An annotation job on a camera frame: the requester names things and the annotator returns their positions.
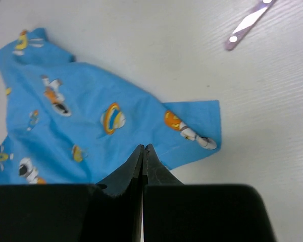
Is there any blue space-print cloth placemat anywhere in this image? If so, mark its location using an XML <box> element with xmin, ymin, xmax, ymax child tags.
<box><xmin>0</xmin><ymin>28</ymin><xmax>222</xmax><ymax>185</ymax></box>

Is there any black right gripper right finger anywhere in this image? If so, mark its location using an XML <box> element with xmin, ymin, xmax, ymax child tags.
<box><xmin>143</xmin><ymin>145</ymin><xmax>276</xmax><ymax>241</ymax></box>

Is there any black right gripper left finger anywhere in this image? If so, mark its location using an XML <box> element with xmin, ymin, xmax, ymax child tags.
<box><xmin>0</xmin><ymin>145</ymin><xmax>144</xmax><ymax>241</ymax></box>

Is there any pink-handled table knife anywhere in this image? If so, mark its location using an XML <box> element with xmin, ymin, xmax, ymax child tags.
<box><xmin>224</xmin><ymin>0</ymin><xmax>276</xmax><ymax>51</ymax></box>

